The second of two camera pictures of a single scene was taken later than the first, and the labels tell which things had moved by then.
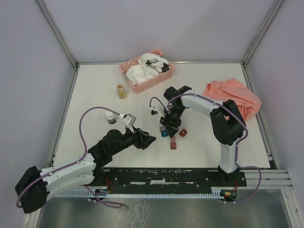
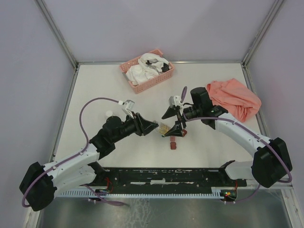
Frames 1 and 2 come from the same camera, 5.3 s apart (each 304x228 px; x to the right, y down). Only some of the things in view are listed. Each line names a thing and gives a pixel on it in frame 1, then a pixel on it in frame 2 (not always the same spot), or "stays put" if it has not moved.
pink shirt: [248, 103] stays put
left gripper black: [137, 136] to [142, 126]
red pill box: [183, 133] stays put
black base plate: [111, 179] stays put
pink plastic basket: [140, 88] stays put
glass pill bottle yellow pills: [122, 92] to [163, 128]
